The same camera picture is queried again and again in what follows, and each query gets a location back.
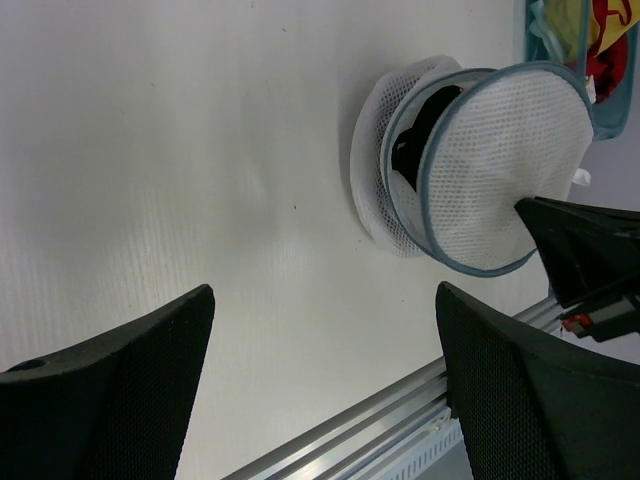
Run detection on white slotted cable duct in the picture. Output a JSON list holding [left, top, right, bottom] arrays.
[[368, 419, 463, 479]]

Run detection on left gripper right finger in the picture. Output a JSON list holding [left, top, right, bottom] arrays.
[[435, 282, 639, 479]]

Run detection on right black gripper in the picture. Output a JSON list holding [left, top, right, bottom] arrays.
[[515, 197, 639, 343]]

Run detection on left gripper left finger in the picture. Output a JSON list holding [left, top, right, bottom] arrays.
[[1, 285, 215, 479]]

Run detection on blue-trimmed white mesh laundry bag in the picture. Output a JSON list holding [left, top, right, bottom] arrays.
[[349, 55, 595, 278]]

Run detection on black bra inside bag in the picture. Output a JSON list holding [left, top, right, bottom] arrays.
[[391, 85, 464, 191]]

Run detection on teal plastic basket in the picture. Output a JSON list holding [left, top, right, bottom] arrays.
[[525, 0, 639, 141]]

